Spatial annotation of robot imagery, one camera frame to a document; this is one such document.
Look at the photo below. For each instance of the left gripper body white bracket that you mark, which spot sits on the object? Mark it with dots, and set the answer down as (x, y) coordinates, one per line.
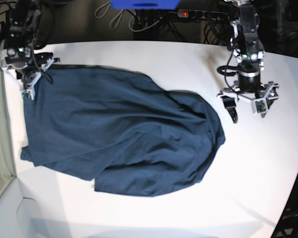
(230, 97)

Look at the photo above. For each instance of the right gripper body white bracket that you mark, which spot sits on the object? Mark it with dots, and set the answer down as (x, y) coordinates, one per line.
(27, 76)

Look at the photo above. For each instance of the dark blue t-shirt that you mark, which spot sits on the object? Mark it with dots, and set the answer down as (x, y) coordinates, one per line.
(121, 130)

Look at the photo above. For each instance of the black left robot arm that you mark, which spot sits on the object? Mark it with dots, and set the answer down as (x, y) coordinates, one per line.
(249, 52)

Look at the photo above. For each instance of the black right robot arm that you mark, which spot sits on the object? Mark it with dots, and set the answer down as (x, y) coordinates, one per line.
(18, 60)

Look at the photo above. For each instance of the black power strip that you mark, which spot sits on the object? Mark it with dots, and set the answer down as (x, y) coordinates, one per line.
(188, 15)

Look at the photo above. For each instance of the blue plastic bin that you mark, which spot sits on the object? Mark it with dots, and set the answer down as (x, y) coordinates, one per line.
(144, 4)

